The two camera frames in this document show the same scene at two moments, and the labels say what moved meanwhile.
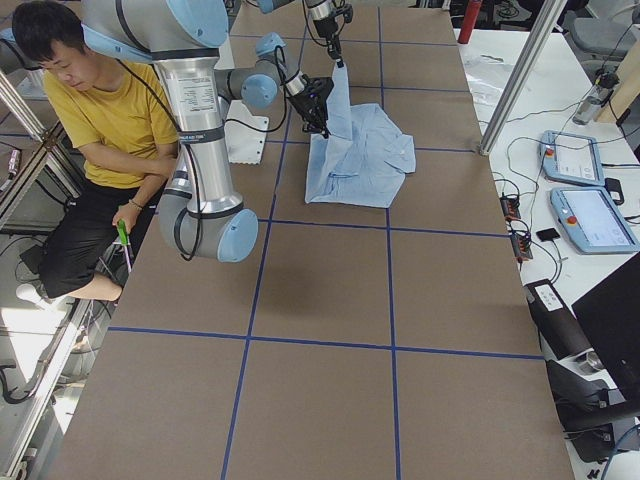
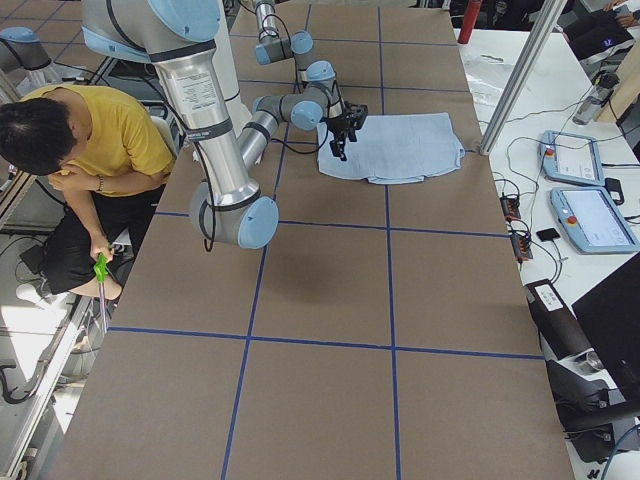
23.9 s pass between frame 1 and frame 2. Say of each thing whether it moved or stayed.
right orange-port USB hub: stayed
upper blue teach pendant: stayed
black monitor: stayed
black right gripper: moved
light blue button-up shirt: moved
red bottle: stayed
